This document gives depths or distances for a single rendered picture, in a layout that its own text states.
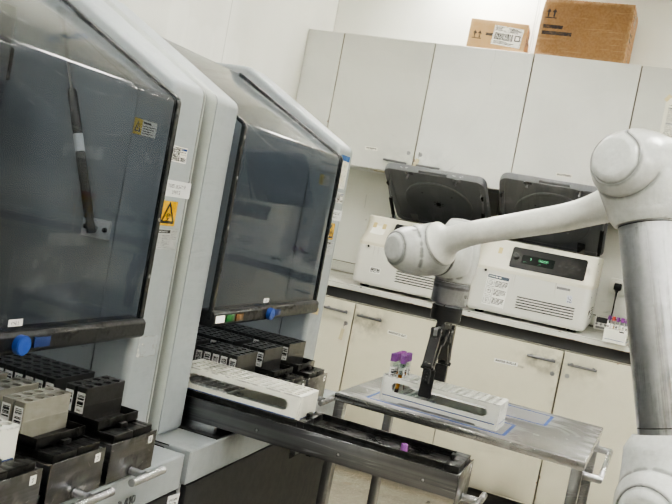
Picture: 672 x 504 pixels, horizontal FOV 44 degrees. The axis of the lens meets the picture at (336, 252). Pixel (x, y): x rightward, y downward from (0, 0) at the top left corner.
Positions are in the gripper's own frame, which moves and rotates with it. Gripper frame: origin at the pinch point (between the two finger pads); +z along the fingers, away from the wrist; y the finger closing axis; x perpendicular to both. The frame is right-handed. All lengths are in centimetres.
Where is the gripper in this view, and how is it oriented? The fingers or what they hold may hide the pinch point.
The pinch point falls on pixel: (431, 385)
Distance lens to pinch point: 209.5
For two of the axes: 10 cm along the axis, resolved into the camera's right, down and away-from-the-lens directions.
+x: -9.0, -1.9, 3.8
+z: -1.9, 9.8, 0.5
